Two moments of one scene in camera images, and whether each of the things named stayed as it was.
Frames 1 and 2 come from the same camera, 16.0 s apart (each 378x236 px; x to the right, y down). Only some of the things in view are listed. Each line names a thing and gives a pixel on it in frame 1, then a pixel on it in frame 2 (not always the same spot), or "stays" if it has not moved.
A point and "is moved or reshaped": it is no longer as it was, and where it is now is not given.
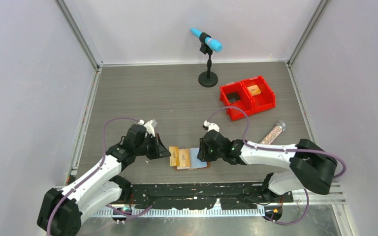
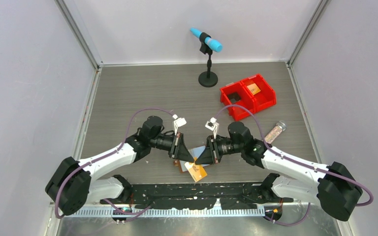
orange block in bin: x=254 y=90 stays
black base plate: x=198 y=196 stays
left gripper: x=159 y=150 -> x=178 y=150
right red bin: x=262 y=98 stays
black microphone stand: x=208 y=78 stays
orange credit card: x=184 y=156 is moved or reshaped
